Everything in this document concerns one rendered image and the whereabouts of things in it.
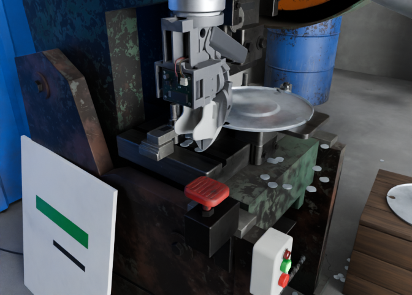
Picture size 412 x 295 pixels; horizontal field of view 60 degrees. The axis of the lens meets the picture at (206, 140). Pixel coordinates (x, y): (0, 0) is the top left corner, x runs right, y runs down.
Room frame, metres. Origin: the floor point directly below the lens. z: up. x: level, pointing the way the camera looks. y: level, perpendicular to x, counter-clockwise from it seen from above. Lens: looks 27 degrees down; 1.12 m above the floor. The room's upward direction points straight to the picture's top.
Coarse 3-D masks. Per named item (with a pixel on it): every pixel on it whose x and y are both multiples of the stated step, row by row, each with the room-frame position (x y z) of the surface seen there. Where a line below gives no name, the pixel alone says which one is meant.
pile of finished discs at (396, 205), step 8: (408, 184) 1.13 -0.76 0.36; (392, 192) 1.09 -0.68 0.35; (400, 192) 1.09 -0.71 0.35; (408, 192) 1.09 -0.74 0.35; (392, 200) 1.04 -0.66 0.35; (400, 200) 1.04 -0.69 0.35; (408, 200) 1.04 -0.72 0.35; (392, 208) 0.99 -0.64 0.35; (400, 208) 0.99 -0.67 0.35; (408, 208) 0.99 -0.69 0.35; (400, 216) 0.94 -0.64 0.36; (408, 216) 0.95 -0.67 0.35
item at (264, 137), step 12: (312, 120) 0.77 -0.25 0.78; (324, 120) 0.77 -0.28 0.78; (240, 132) 0.81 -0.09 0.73; (252, 132) 0.79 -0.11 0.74; (264, 132) 0.79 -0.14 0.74; (276, 132) 0.84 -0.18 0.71; (288, 132) 0.71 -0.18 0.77; (300, 132) 0.70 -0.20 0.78; (312, 132) 0.71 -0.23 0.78; (252, 144) 0.79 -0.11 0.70; (264, 144) 0.79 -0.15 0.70; (276, 144) 0.83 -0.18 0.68; (252, 156) 0.79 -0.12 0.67; (264, 156) 0.78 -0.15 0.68
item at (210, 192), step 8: (200, 176) 0.56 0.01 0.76; (192, 184) 0.53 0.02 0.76; (200, 184) 0.53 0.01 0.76; (208, 184) 0.53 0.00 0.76; (216, 184) 0.53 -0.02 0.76; (224, 184) 0.53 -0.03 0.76; (184, 192) 0.52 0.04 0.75; (192, 192) 0.51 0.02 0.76; (200, 192) 0.51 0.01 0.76; (208, 192) 0.51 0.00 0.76; (216, 192) 0.51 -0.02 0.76; (224, 192) 0.51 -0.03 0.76; (200, 200) 0.49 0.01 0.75; (208, 200) 0.49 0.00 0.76; (216, 200) 0.49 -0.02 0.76; (208, 208) 0.52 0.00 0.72
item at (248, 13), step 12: (240, 0) 0.86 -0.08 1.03; (252, 0) 0.90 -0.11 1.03; (240, 12) 0.84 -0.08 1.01; (252, 12) 0.90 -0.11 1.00; (240, 24) 0.84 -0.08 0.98; (252, 24) 0.89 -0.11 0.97; (240, 36) 0.82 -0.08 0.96; (252, 36) 0.85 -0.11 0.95; (252, 48) 0.82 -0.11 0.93; (252, 60) 0.85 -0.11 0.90
